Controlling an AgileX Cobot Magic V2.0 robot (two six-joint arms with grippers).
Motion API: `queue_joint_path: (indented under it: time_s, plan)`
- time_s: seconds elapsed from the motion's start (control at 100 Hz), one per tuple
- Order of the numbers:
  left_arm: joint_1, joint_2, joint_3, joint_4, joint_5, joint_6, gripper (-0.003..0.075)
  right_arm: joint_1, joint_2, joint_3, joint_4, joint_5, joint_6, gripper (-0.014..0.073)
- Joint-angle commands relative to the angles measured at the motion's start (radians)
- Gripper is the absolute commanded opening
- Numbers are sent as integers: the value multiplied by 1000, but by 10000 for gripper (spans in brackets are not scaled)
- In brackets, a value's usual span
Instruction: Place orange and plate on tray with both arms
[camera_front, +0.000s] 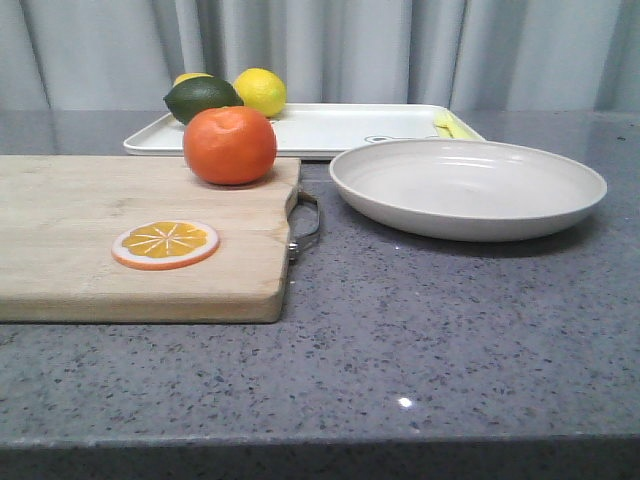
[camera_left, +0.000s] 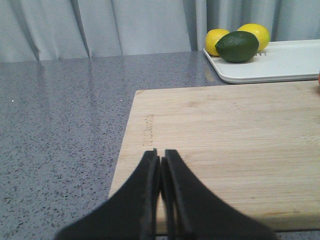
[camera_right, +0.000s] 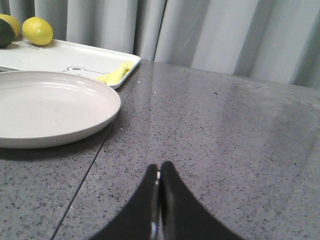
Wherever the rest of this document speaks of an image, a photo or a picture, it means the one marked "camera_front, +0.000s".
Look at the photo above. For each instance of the orange mandarin fruit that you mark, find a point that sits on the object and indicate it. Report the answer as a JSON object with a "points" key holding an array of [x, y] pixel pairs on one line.
{"points": [[229, 145]]}

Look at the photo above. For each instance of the beige round plate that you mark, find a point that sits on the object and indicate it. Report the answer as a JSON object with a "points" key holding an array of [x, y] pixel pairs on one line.
{"points": [[466, 190]]}

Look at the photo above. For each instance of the white bear tray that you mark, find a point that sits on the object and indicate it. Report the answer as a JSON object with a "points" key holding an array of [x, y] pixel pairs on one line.
{"points": [[320, 131]]}

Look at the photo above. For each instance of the orange slice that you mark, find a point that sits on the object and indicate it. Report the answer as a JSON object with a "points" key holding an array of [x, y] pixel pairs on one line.
{"points": [[165, 245]]}

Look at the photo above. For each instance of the yellow lemon right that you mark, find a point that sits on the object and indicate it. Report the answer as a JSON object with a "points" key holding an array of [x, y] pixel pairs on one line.
{"points": [[261, 90]]}

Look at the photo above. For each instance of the yellow lemon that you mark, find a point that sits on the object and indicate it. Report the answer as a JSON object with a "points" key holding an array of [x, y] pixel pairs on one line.
{"points": [[191, 75], [261, 90]]}

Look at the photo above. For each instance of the yellow plastic fork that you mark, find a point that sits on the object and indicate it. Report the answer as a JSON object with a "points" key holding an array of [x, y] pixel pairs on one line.
{"points": [[450, 126]]}

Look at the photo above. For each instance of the dark green lime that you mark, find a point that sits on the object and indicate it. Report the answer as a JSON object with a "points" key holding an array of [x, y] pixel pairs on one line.
{"points": [[192, 96]]}

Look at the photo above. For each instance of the yellow lemon left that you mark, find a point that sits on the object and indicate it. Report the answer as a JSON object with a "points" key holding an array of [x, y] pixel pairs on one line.
{"points": [[191, 75]]}

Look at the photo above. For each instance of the wooden cutting board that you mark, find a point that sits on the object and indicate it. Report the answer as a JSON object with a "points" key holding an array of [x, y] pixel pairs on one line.
{"points": [[60, 216]]}

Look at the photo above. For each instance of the grey curtain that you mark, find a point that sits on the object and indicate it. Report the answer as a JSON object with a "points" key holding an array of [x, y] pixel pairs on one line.
{"points": [[466, 55]]}

